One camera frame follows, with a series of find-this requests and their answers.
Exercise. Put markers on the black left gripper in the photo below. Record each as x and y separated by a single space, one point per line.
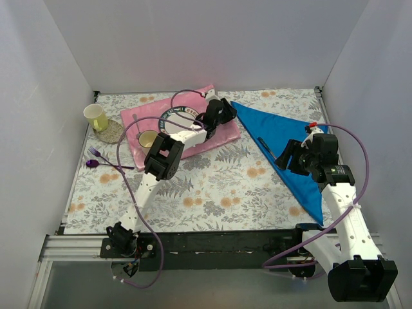
226 109

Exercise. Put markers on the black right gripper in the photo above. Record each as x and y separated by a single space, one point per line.
292 156

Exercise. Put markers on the gold spoon teal handle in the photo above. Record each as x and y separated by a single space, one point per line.
266 147

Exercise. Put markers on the blue cloth napkin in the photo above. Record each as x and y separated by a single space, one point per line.
276 131

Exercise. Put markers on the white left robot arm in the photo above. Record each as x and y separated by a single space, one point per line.
161 164

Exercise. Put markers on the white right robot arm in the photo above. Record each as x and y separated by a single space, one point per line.
356 268

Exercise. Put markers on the white plate green rim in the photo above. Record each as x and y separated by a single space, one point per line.
176 119

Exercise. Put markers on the pink satin placemat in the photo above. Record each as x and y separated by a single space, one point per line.
149 115

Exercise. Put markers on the silver spoon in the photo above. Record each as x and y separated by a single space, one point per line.
135 117

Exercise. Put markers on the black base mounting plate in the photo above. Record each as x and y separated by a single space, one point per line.
246 249

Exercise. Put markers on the round speckled coaster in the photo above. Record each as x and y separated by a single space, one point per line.
112 134

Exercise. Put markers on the yellow mug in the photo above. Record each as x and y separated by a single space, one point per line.
96 117

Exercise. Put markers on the purple plastic fork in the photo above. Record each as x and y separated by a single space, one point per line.
101 159

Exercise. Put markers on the purple plastic spoon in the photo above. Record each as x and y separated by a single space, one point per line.
95 163

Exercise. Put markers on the aluminium front frame rail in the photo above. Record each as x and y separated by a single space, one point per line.
72 248

